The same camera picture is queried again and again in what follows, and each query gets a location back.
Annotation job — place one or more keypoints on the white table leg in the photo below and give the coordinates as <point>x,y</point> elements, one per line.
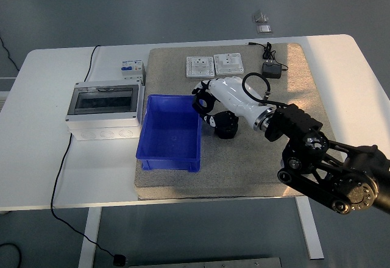
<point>90,237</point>
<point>310,231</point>

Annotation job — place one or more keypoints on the grey-brown mat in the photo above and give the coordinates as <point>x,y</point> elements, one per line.
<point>243,170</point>

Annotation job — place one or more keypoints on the grey distribution box, clear lid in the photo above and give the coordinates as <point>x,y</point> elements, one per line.
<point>103,118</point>

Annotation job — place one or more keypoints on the white frame fixture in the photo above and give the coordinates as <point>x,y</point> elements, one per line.
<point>4,85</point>

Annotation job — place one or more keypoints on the flat floor socket plate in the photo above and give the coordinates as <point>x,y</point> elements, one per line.
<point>264,29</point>

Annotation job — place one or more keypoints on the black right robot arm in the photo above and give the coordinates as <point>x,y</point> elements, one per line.
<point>304,122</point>

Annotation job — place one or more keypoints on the open floor socket lid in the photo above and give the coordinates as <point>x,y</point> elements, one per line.
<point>259,16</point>

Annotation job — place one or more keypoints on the white wall socket panel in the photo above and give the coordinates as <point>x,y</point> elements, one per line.
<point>199,67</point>
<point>228,64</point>

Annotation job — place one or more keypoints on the grey metal plate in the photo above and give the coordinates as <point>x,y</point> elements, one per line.
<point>213,263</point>

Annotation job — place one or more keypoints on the blue plastic bin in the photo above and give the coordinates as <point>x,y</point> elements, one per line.
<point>170,140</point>

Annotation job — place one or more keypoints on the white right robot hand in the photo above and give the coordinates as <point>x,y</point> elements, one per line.
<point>231,94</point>

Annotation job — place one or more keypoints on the white circuit breaker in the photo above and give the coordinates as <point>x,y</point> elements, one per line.
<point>131,70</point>

